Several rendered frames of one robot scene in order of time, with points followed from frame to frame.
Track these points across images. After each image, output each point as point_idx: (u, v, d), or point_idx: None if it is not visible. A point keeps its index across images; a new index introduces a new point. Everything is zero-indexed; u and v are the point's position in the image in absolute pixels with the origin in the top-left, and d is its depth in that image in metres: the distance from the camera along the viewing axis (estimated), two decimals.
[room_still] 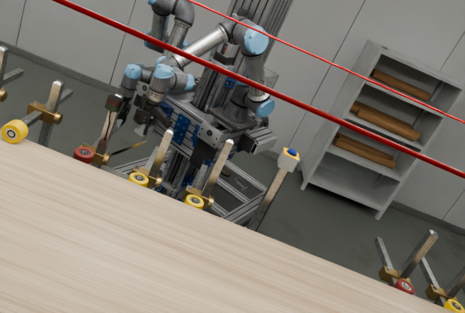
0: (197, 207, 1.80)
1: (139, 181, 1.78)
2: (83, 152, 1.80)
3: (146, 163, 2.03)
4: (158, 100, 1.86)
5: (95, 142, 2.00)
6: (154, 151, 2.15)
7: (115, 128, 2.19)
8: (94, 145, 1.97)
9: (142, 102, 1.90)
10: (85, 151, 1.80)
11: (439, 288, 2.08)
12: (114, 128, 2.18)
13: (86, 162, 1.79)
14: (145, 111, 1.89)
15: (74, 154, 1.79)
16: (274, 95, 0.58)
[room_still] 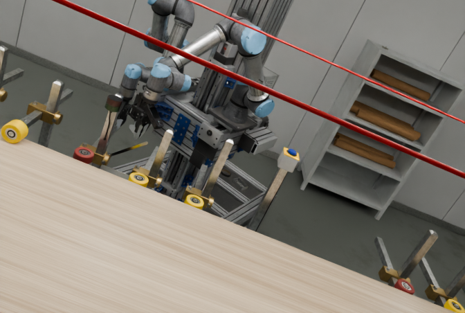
0: (197, 207, 1.80)
1: (139, 181, 1.78)
2: (83, 152, 1.80)
3: (146, 163, 2.03)
4: (150, 98, 1.86)
5: (95, 142, 2.00)
6: (154, 151, 2.15)
7: (115, 128, 2.19)
8: (94, 145, 1.97)
9: (140, 100, 1.92)
10: (85, 151, 1.80)
11: (439, 288, 2.08)
12: (114, 128, 2.18)
13: (86, 162, 1.79)
14: (140, 109, 1.90)
15: (74, 154, 1.79)
16: (274, 95, 0.58)
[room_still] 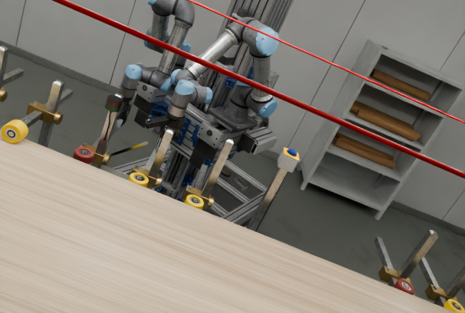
0: (197, 207, 1.80)
1: (139, 181, 1.78)
2: (83, 152, 1.80)
3: (146, 163, 2.03)
4: None
5: (95, 142, 2.00)
6: (154, 151, 2.15)
7: (115, 128, 2.19)
8: (94, 145, 1.97)
9: None
10: (85, 151, 1.80)
11: (439, 288, 2.08)
12: (114, 128, 2.18)
13: (86, 162, 1.79)
14: None
15: (74, 154, 1.79)
16: (274, 95, 0.58)
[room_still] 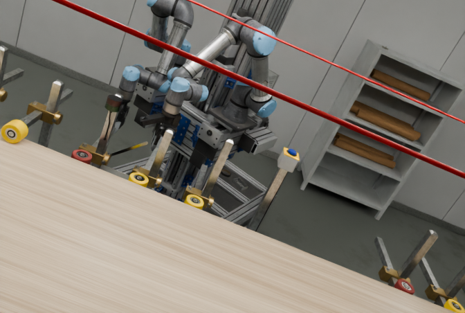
0: (197, 207, 1.80)
1: (139, 181, 1.78)
2: (81, 155, 1.78)
3: (146, 163, 2.03)
4: None
5: (93, 144, 1.97)
6: (154, 151, 2.15)
7: (114, 130, 2.17)
8: None
9: (176, 120, 1.94)
10: (83, 154, 1.78)
11: (439, 288, 2.08)
12: (113, 130, 2.15)
13: None
14: None
15: (71, 157, 1.77)
16: (274, 95, 0.58)
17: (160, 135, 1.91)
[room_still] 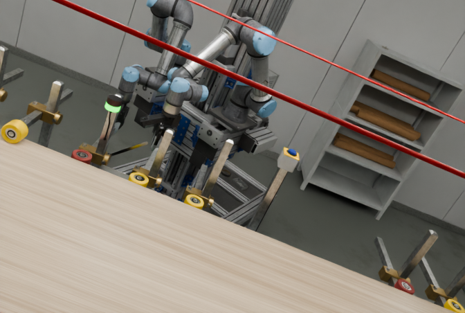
0: (197, 207, 1.80)
1: (139, 181, 1.78)
2: (81, 155, 1.78)
3: (146, 163, 2.03)
4: None
5: (93, 144, 1.97)
6: (154, 151, 2.15)
7: (113, 130, 2.17)
8: None
9: None
10: (83, 154, 1.78)
11: (439, 288, 2.08)
12: (113, 130, 2.15)
13: None
14: None
15: (71, 157, 1.77)
16: (274, 95, 0.58)
17: (160, 135, 1.92)
